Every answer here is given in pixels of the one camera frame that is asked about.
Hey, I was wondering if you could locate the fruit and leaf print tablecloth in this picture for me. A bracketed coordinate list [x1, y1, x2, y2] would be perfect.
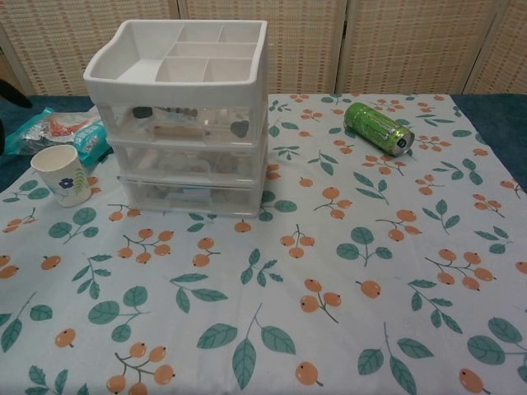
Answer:
[0, 93, 527, 395]

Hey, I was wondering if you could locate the woven folding screen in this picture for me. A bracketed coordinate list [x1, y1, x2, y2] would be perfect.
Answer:
[0, 0, 527, 98]

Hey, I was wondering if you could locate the green energy drink can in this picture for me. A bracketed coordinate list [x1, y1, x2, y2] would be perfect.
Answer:
[343, 101, 415, 158]

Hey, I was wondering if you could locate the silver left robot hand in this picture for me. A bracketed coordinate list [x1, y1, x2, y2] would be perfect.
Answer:
[0, 77, 32, 156]

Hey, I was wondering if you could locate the white flower print paper cup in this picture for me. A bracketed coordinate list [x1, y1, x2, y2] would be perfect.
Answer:
[31, 146, 92, 208]

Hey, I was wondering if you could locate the clear plastic drawer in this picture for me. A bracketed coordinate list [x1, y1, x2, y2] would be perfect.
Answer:
[118, 174, 257, 216]
[111, 142, 253, 181]
[97, 101, 253, 146]

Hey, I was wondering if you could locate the white plastic drawer organizer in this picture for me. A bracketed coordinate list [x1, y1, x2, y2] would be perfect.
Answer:
[83, 19, 270, 219]

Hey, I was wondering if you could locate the teal snack bag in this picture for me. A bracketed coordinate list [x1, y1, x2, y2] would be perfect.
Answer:
[4, 107, 112, 168]

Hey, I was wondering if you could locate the dark heart-shaped stone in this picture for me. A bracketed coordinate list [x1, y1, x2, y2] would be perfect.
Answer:
[230, 119, 251, 139]

